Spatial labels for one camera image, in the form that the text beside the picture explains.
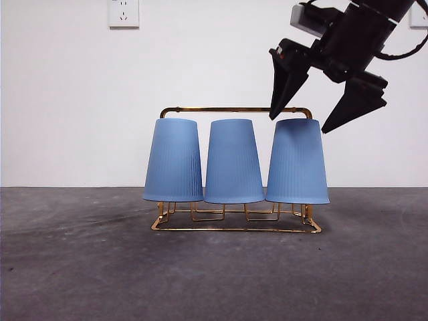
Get gold wire cup holder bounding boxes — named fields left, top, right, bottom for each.
left=150, top=106, right=323, bottom=234

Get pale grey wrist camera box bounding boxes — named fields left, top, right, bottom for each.
left=290, top=3, right=336, bottom=36

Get white wall socket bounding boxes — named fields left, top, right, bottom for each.
left=108, top=0, right=140, bottom=29
left=409, top=5, right=428, bottom=28

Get black cable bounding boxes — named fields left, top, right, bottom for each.
left=376, top=31, right=428, bottom=62

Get blue ribbed plastic cup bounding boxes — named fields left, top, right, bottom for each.
left=203, top=118, right=265, bottom=205
left=142, top=118, right=204, bottom=203
left=265, top=118, right=331, bottom=205

